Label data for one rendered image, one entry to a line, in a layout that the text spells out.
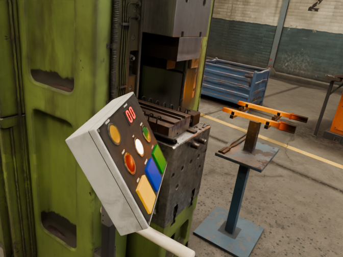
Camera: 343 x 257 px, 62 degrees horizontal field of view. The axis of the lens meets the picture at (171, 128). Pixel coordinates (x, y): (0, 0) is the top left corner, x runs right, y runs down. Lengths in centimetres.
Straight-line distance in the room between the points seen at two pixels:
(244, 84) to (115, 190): 454
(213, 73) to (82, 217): 433
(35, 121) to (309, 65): 819
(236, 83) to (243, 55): 468
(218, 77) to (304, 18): 436
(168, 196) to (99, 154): 75
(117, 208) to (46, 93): 69
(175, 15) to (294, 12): 814
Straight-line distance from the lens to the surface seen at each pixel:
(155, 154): 90
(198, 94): 180
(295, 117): 192
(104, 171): 67
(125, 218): 73
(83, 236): 143
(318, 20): 897
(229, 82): 519
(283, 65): 921
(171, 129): 129
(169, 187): 134
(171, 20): 114
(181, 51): 121
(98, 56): 104
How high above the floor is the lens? 145
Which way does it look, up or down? 22 degrees down
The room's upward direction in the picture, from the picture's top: 7 degrees clockwise
